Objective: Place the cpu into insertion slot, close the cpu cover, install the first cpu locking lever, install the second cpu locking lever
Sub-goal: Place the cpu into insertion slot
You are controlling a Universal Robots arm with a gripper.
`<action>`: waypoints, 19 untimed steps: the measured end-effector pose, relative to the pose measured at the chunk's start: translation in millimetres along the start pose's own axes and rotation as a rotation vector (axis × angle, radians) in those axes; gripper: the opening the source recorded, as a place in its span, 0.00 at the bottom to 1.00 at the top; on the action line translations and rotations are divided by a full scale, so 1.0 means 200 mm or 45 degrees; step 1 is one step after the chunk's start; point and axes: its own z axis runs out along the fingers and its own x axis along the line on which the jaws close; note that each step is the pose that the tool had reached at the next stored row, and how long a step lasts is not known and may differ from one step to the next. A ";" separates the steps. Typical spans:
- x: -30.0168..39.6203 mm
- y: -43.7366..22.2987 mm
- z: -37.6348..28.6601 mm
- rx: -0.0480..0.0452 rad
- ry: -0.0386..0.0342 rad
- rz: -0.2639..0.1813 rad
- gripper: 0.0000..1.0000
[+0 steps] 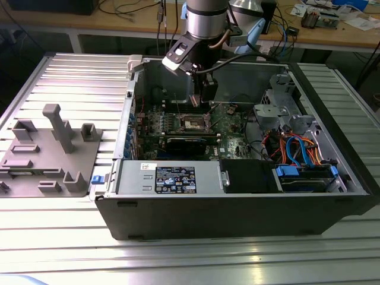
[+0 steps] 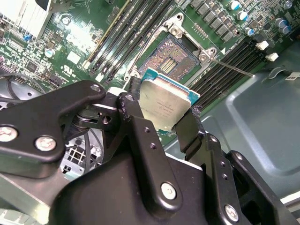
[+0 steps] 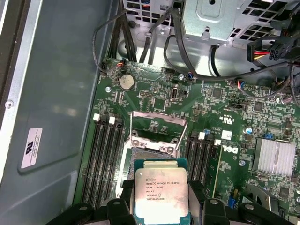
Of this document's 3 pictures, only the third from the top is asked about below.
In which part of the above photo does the black clip RAM slot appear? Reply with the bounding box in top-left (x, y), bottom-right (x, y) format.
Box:
top-left (186, 135), bottom-right (197, 183)
top-left (108, 121), bottom-right (125, 200)
top-left (90, 118), bottom-right (108, 207)
top-left (201, 135), bottom-right (213, 186)

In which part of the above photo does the black PC case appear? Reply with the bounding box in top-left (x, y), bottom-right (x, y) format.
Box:
top-left (0, 0), bottom-right (300, 225)

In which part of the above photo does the green motherboard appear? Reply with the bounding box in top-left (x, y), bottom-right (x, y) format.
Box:
top-left (70, 56), bottom-right (300, 225)

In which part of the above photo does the thick black cable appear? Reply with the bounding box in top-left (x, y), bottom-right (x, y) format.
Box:
top-left (172, 0), bottom-right (300, 82)

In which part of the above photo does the thin black wire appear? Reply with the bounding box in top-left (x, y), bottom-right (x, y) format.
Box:
top-left (92, 9), bottom-right (128, 74)

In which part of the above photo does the black cable bundle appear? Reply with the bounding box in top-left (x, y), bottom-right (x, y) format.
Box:
top-left (112, 9), bottom-right (139, 63)

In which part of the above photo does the round coin cell battery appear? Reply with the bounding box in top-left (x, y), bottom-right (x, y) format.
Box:
top-left (118, 74), bottom-right (136, 91)

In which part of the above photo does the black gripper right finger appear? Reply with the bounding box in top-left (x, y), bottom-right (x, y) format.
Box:
top-left (187, 180), bottom-right (291, 225)

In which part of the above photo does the green RAM stick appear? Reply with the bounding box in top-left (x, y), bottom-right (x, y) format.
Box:
top-left (209, 144), bottom-right (223, 189)

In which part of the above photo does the silver green CPU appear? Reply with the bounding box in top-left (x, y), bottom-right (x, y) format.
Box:
top-left (133, 158), bottom-right (189, 225)

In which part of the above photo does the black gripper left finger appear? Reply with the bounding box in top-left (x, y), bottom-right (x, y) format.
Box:
top-left (45, 179), bottom-right (136, 225)

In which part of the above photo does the metal socket cover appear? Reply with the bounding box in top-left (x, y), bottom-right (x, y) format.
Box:
top-left (128, 110), bottom-right (188, 153)

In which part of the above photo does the white wall sticker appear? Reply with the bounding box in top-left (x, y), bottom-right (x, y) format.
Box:
top-left (20, 127), bottom-right (43, 170)

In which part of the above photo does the silver finned heatsink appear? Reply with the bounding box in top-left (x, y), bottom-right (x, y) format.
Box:
top-left (254, 137), bottom-right (297, 177)

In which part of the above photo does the black power connector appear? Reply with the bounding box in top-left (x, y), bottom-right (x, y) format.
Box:
top-left (246, 35), bottom-right (300, 64)

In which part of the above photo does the white clip RAM slot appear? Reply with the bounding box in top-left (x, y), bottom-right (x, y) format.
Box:
top-left (99, 116), bottom-right (117, 202)
top-left (193, 131), bottom-right (206, 186)
top-left (79, 113), bottom-right (101, 210)
top-left (208, 139), bottom-right (223, 188)

